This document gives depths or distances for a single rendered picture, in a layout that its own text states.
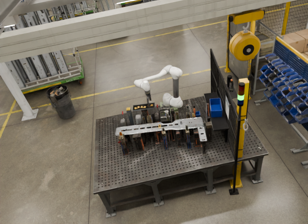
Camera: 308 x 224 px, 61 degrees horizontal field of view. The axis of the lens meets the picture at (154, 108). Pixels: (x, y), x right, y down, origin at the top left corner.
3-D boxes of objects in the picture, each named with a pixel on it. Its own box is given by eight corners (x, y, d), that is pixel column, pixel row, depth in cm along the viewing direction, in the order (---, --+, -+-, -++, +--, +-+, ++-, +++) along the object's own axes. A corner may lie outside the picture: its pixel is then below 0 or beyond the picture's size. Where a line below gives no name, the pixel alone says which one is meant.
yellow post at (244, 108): (231, 188, 415) (238, 86, 289) (228, 178, 428) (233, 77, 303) (242, 187, 413) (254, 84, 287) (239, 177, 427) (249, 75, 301)
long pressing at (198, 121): (114, 137, 402) (114, 137, 402) (116, 127, 420) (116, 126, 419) (204, 126, 390) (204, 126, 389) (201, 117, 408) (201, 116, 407)
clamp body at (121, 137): (122, 156, 409) (117, 140, 387) (123, 148, 421) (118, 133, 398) (129, 155, 408) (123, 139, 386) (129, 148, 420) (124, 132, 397)
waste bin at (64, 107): (56, 123, 612) (43, 99, 566) (59, 109, 653) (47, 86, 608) (77, 119, 613) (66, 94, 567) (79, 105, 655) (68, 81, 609)
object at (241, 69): (251, 98, 573) (261, 8, 447) (245, 100, 572) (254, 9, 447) (228, 69, 677) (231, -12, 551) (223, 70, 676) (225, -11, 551)
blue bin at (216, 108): (211, 117, 398) (211, 111, 390) (209, 104, 421) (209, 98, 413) (222, 116, 395) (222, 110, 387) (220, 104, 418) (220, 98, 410)
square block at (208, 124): (206, 142, 404) (206, 125, 382) (206, 138, 410) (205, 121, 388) (212, 141, 404) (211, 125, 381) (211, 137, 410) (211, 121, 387)
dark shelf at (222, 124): (213, 131, 378) (213, 130, 377) (203, 94, 448) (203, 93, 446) (228, 130, 376) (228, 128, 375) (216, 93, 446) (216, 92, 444)
